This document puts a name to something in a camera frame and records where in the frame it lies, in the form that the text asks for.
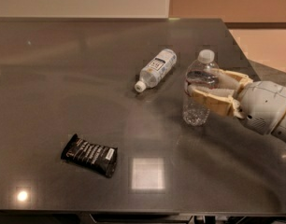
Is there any clear red-label water bottle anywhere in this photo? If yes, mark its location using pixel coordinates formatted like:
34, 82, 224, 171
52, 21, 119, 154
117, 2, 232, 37
182, 49, 219, 126

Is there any small white-label bottle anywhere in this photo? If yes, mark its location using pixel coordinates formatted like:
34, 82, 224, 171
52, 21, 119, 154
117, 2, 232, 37
135, 49, 177, 92

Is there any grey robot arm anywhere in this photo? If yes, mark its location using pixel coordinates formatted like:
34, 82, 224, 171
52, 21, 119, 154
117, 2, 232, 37
185, 68, 286, 143

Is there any black snack bar wrapper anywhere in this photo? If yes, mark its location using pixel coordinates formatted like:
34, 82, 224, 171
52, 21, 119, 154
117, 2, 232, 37
61, 134, 118, 178

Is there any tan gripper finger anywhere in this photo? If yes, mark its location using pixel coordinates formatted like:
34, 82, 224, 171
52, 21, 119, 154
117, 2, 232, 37
218, 69, 253, 92
187, 85, 243, 119

